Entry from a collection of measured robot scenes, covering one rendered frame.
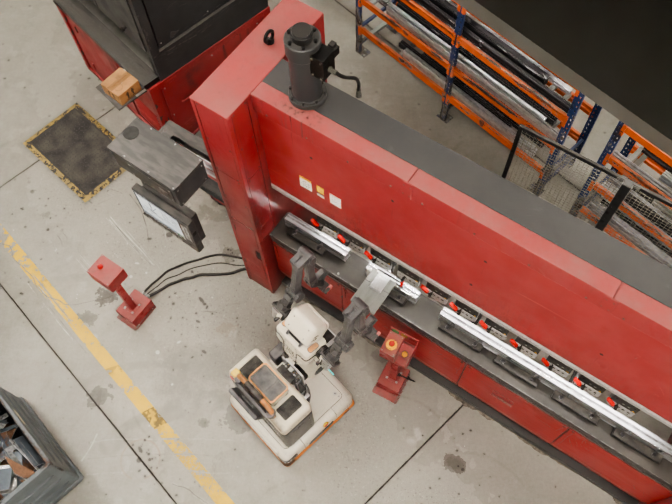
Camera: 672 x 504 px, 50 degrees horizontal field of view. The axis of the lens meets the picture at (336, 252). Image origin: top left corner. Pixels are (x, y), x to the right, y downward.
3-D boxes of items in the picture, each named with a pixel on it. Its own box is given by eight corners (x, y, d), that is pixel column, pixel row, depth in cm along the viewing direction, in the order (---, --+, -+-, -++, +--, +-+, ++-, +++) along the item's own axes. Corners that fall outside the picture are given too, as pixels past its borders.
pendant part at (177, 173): (145, 218, 478) (104, 145, 401) (169, 192, 486) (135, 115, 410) (203, 258, 464) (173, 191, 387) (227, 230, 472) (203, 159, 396)
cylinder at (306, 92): (280, 99, 369) (271, 34, 326) (309, 66, 377) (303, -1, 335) (334, 129, 360) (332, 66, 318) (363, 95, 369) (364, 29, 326)
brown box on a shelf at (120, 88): (95, 87, 541) (90, 77, 530) (123, 68, 548) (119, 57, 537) (119, 111, 531) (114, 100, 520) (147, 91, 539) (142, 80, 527)
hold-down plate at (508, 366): (492, 362, 453) (493, 360, 450) (496, 355, 454) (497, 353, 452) (535, 388, 445) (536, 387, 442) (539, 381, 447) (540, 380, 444)
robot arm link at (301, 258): (287, 256, 403) (299, 267, 400) (305, 242, 409) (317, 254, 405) (284, 294, 441) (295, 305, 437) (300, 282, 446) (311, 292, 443)
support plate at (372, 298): (350, 300, 461) (350, 299, 460) (372, 269, 470) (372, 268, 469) (373, 315, 456) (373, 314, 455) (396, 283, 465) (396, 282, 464)
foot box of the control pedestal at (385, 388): (371, 391, 535) (371, 387, 524) (387, 363, 544) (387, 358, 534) (395, 404, 531) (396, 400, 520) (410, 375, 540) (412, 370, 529)
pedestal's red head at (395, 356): (378, 355, 479) (379, 347, 462) (389, 335, 484) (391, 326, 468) (405, 369, 474) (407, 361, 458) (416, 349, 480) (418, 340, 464)
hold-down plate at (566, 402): (550, 397, 442) (551, 396, 439) (554, 390, 444) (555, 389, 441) (595, 425, 434) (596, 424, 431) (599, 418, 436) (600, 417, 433)
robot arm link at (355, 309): (340, 308, 389) (353, 320, 385) (358, 293, 394) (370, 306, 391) (332, 343, 426) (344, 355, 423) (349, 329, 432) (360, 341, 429)
